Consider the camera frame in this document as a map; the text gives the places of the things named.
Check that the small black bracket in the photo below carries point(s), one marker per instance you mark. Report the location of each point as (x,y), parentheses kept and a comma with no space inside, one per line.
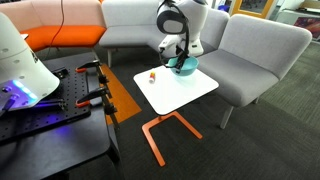
(61,72)

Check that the grey corner sofa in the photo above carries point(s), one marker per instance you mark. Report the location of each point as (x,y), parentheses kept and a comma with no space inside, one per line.
(133,33)

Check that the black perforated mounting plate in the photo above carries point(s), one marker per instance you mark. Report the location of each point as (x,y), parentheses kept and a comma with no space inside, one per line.
(71,96)

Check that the orange and pink sofa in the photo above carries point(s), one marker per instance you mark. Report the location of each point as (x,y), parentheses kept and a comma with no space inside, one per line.
(66,35)

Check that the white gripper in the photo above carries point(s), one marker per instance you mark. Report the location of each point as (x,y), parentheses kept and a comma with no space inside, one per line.
(196,46)

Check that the orange door frame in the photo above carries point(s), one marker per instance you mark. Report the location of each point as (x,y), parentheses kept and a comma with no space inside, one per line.
(235,10)

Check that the red poster board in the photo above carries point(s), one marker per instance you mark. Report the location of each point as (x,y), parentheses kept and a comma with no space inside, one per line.
(308,25)

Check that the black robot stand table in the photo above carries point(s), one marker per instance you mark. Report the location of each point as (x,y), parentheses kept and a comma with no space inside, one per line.
(66,146)

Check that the orange floor strip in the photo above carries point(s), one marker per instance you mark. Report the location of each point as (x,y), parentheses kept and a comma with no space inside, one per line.
(120,96)

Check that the grey sofa seat with backrest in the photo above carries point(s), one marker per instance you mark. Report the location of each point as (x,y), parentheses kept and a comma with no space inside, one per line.
(240,73)

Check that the small white tube, red cap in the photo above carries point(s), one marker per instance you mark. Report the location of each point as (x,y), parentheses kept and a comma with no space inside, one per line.
(152,77)

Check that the teal bowl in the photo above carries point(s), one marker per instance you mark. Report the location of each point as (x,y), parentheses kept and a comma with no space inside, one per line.
(188,68)

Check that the orange metal table frame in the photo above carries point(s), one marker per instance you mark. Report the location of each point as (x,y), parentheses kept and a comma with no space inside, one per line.
(153,140)

